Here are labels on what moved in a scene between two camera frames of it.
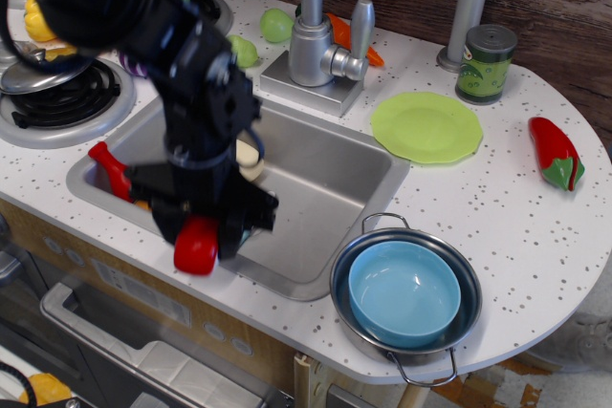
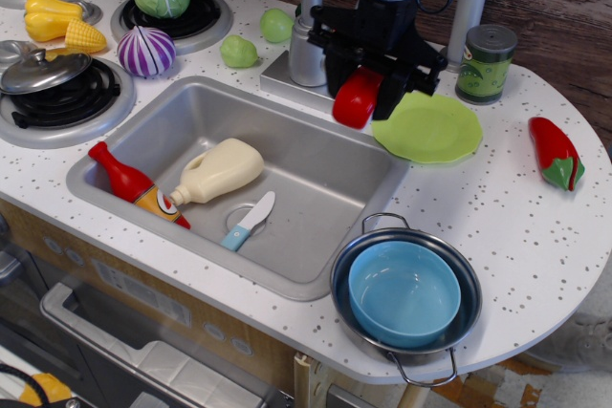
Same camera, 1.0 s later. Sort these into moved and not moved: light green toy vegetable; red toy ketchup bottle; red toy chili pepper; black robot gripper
Moved: black robot gripper
Not moved: light green toy vegetable; red toy chili pepper; red toy ketchup bottle
